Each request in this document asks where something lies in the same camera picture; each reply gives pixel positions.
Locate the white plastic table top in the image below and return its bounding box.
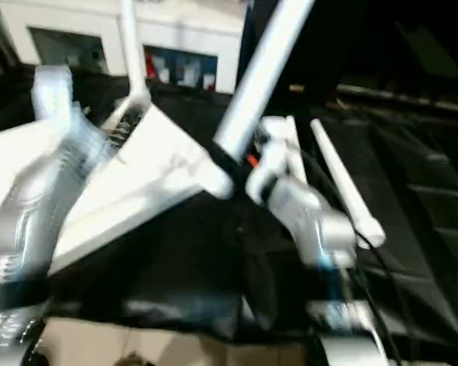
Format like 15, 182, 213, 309
0, 101, 236, 277

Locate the black work mat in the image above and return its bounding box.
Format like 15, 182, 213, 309
0, 69, 458, 352

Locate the white sideboard with glass doors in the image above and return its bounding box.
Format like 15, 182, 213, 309
0, 0, 250, 96

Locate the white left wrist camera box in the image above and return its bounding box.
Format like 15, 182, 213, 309
31, 65, 91, 134

